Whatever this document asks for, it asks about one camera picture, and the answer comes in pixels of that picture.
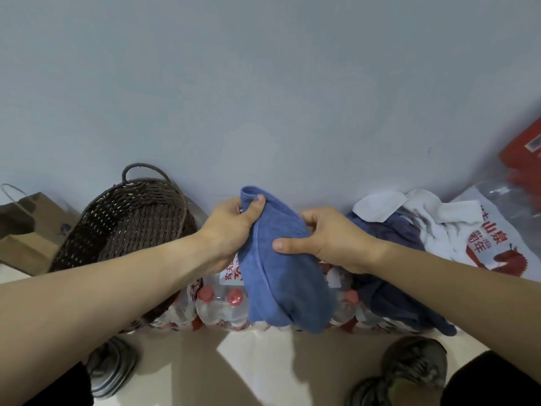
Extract shrink-wrapped pack of water bottles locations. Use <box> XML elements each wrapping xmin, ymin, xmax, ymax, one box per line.
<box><xmin>149</xmin><ymin>253</ymin><xmax>423</xmax><ymax>335</ymax></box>

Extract brown paper bag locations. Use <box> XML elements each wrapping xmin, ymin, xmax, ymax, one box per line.
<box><xmin>0</xmin><ymin>183</ymin><xmax>81</xmax><ymax>277</ymax></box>

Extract person's left forearm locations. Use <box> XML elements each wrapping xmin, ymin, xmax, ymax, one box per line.
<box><xmin>0</xmin><ymin>231</ymin><xmax>214</xmax><ymax>406</ymax></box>

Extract person's black trouser leg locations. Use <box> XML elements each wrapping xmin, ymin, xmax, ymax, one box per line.
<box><xmin>23</xmin><ymin>362</ymin><xmax>95</xmax><ymax>406</ymax></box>
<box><xmin>439</xmin><ymin>350</ymin><xmax>541</xmax><ymax>406</ymax></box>

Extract person's left black trouser leg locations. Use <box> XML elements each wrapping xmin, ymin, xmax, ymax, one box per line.
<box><xmin>23</xmin><ymin>362</ymin><xmax>95</xmax><ymax>406</ymax></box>

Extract person's right grey shoe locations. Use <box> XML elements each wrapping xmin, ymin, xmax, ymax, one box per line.
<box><xmin>345</xmin><ymin>336</ymin><xmax>449</xmax><ymax>406</ymax></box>

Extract person's right hand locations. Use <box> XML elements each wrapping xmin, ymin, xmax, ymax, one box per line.
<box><xmin>272</xmin><ymin>207</ymin><xmax>382</xmax><ymax>275</ymax></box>

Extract person's grey shoe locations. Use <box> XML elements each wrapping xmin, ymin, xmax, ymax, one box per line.
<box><xmin>85</xmin><ymin>336</ymin><xmax>139</xmax><ymax>400</ymax></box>
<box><xmin>345</xmin><ymin>336</ymin><xmax>449</xmax><ymax>406</ymax></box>

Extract dark navy cloth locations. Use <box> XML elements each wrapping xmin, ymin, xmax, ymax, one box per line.
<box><xmin>345</xmin><ymin>211</ymin><xmax>458</xmax><ymax>337</ymax></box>

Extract red cardboard box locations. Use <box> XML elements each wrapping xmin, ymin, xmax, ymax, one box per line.
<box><xmin>497</xmin><ymin>118</ymin><xmax>541</xmax><ymax>196</ymax></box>

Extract white cloth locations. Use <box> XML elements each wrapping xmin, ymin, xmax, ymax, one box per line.
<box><xmin>352</xmin><ymin>189</ymin><xmax>485</xmax><ymax>268</ymax></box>

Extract blue towel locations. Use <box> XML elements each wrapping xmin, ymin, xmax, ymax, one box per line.
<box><xmin>237</xmin><ymin>185</ymin><xmax>337</xmax><ymax>335</ymax></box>

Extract person's left hand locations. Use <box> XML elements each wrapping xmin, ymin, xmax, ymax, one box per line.
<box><xmin>196</xmin><ymin>195</ymin><xmax>267</xmax><ymax>273</ymax></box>

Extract person's right black trouser leg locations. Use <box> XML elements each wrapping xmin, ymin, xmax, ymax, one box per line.
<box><xmin>439</xmin><ymin>350</ymin><xmax>541</xmax><ymax>406</ymax></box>

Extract clear printed plastic bottle pack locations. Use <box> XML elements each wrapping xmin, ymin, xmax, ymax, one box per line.
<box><xmin>450</xmin><ymin>172</ymin><xmax>541</xmax><ymax>284</ymax></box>

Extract dark brown wicker basket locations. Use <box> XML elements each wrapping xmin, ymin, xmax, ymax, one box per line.
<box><xmin>48</xmin><ymin>163</ymin><xmax>199</xmax><ymax>334</ymax></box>

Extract person's left grey shoe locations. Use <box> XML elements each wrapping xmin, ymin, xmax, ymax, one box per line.
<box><xmin>85</xmin><ymin>336</ymin><xmax>139</xmax><ymax>400</ymax></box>

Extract person's right forearm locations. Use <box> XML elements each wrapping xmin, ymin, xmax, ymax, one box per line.
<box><xmin>371</xmin><ymin>239</ymin><xmax>541</xmax><ymax>386</ymax></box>

